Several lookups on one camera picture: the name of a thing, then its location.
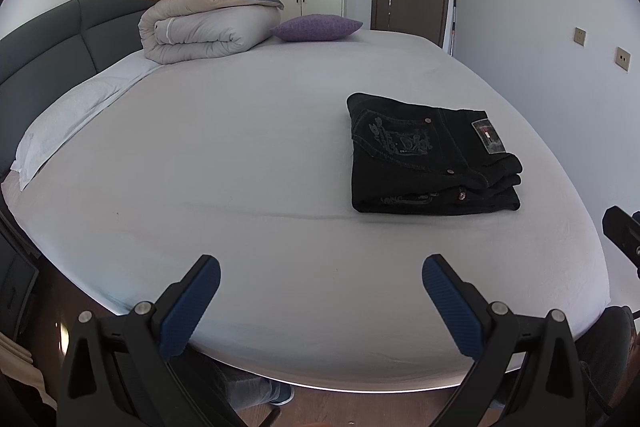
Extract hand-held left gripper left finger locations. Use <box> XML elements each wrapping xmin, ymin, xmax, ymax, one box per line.
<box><xmin>56</xmin><ymin>254</ymin><xmax>222</xmax><ymax>427</ymax></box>

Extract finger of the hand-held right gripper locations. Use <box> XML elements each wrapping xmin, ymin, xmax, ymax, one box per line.
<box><xmin>601</xmin><ymin>205</ymin><xmax>640</xmax><ymax>280</ymax></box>

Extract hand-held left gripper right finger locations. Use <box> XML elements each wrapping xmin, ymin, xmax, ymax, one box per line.
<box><xmin>421</xmin><ymin>254</ymin><xmax>586</xmax><ymax>427</ymax></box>

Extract black denim pants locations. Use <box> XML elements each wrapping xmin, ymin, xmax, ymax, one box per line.
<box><xmin>346</xmin><ymin>92</ymin><xmax>523</xmax><ymax>215</ymax></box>

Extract person's leg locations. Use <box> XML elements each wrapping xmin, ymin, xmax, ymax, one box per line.
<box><xmin>212</xmin><ymin>357</ymin><xmax>296</xmax><ymax>410</ymax></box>

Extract bed with white sheet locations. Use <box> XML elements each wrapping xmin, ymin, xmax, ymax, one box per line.
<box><xmin>0</xmin><ymin>29</ymin><xmax>612</xmax><ymax>392</ymax></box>

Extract white pillow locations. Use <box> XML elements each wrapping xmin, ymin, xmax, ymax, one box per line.
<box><xmin>11</xmin><ymin>52</ymin><xmax>166</xmax><ymax>192</ymax></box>

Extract folded beige duvet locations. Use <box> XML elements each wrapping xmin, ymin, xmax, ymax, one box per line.
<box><xmin>138</xmin><ymin>0</ymin><xmax>283</xmax><ymax>65</ymax></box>

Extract purple pillow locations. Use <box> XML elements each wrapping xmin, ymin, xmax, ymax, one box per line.
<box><xmin>270</xmin><ymin>14</ymin><xmax>364</xmax><ymax>42</ymax></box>

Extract dark grey padded headboard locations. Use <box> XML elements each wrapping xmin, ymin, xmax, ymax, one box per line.
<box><xmin>0</xmin><ymin>0</ymin><xmax>151</xmax><ymax>180</ymax></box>

